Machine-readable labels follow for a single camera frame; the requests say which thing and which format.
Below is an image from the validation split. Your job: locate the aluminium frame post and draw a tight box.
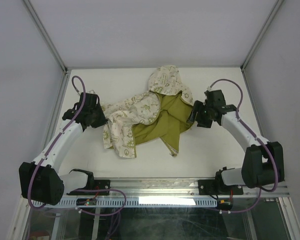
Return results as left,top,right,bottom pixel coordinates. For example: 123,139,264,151
240,0,286,73
22,0,68,91

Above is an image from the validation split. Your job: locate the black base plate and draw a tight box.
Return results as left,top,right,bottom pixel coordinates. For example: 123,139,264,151
197,179,244,196
67,179,111,196

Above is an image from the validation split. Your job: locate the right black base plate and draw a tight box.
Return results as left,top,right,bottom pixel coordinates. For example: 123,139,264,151
197,179,244,196

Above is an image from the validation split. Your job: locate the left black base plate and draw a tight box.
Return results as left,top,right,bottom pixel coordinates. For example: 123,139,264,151
67,179,111,196

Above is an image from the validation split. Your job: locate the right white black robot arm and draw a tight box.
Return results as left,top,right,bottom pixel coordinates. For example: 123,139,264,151
187,90,285,194

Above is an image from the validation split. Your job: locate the cream green-printed hooded jacket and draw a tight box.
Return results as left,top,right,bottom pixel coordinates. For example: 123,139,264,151
101,65,194,159

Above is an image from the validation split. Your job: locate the white slotted cable duct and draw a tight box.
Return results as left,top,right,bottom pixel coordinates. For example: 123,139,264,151
45,196,218,209

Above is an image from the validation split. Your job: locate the aluminium mounting rail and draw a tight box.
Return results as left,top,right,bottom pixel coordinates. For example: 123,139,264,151
95,177,290,198

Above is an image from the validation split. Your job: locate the left aluminium frame post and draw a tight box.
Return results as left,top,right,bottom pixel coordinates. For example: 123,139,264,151
22,0,68,91

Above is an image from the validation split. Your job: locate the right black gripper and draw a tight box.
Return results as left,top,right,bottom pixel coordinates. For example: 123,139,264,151
185,100,213,128

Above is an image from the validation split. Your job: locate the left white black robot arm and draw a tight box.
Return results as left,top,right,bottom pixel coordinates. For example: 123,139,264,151
18,93,107,206

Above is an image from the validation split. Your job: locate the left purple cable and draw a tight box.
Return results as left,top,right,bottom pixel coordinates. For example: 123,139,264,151
27,75,127,240

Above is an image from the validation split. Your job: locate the right aluminium frame post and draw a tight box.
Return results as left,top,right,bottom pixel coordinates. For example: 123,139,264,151
240,0,286,73

